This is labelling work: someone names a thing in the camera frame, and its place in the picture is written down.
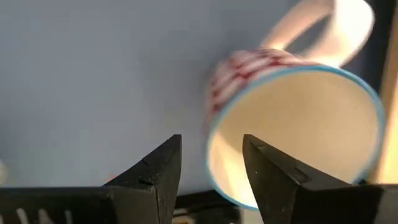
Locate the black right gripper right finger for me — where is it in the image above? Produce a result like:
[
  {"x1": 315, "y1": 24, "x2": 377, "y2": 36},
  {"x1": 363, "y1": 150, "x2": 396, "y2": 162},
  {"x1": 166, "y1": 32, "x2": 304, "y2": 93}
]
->
[{"x1": 243, "y1": 134, "x2": 398, "y2": 224}]

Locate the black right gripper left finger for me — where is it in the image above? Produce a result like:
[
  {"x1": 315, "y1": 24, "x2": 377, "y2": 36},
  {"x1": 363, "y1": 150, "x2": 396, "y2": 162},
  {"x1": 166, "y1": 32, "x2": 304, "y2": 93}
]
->
[{"x1": 0, "y1": 134, "x2": 183, "y2": 224}]

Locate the white mug red pattern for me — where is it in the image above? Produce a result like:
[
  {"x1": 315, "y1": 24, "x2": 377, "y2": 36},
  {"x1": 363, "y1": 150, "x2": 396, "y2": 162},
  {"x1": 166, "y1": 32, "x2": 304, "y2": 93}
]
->
[{"x1": 203, "y1": 0, "x2": 386, "y2": 212}]

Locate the blue-grey table mat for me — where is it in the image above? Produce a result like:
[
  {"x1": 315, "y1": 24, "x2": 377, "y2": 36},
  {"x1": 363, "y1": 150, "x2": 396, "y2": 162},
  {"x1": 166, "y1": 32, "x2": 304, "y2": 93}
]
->
[{"x1": 0, "y1": 0, "x2": 374, "y2": 200}]

